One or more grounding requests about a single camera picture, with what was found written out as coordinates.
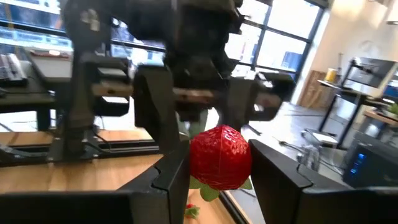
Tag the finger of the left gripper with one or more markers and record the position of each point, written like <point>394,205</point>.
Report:
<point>155,102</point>
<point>236,102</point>

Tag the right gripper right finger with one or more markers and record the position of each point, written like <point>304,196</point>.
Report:
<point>276,186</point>

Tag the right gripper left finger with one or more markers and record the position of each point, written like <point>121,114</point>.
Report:
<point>168,193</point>

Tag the red toy strawberry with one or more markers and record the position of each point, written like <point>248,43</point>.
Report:
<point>190,208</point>
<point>220,158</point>

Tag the white flat floor box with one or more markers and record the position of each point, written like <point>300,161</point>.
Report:
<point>323,137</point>

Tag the wooden cabinet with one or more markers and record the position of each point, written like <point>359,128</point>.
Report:
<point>314,90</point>

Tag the black computer tower blue lights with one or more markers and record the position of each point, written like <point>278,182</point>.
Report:
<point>373,168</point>

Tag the yellow container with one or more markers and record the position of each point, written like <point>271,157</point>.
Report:
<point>331,75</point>

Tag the grey desk top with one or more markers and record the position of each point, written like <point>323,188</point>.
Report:
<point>51,67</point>

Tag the black desk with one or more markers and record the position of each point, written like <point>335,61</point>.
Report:
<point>28,99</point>

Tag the black monitor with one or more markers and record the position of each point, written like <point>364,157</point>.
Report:
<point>371,71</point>

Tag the black keyboard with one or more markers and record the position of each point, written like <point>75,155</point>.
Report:
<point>11,70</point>

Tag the black frame side table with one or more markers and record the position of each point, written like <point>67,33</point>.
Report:
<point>348,124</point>

